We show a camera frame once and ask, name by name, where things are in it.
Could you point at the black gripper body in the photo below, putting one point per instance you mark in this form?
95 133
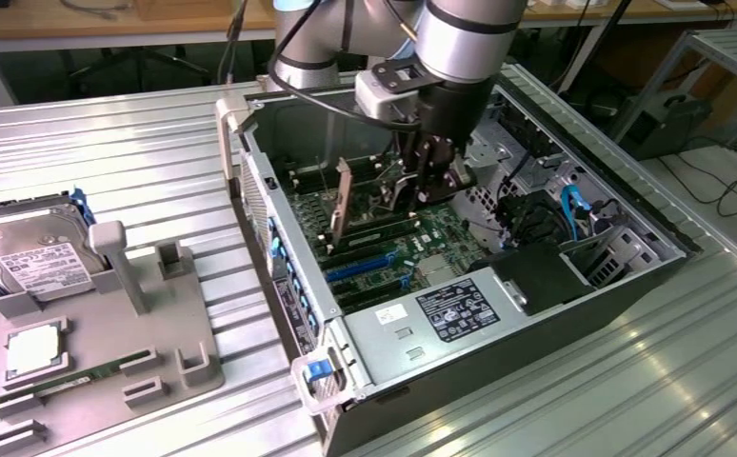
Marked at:
447 107

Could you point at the graphics card with metal bracket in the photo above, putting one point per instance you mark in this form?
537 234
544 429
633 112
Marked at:
345 204

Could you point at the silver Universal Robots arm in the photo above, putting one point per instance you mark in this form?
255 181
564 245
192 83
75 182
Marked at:
457 38

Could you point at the green motherboard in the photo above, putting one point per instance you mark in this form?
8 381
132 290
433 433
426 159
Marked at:
406 247

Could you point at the blue expansion slot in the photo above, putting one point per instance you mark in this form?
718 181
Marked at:
359 267

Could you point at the black fan shroud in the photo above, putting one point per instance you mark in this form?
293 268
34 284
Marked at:
540 276

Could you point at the beige case corner clamp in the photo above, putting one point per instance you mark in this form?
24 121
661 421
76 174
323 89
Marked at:
235 124

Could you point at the grey power supply unit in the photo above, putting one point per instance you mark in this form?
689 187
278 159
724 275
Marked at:
445 323

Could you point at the open black PC case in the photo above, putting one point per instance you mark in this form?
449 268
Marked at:
470 333

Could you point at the black box on floor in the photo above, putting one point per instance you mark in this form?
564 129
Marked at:
670 126

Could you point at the metal slat side table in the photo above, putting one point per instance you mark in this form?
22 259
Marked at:
730 52

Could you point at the grey clamp with blue latch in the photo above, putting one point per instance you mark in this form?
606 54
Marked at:
321 381

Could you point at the wooden desk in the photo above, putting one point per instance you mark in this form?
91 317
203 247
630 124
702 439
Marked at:
120 19

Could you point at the grey parts rack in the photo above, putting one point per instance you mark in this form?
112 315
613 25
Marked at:
120 343

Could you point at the hard disk with blue carrier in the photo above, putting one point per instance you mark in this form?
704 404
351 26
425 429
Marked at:
32 252

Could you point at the green RAM stick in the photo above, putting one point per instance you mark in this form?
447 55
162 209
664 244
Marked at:
76 378

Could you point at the silver CPU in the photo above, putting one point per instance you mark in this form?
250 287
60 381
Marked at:
36 350

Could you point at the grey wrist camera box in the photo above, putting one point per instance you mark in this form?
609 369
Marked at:
385 90

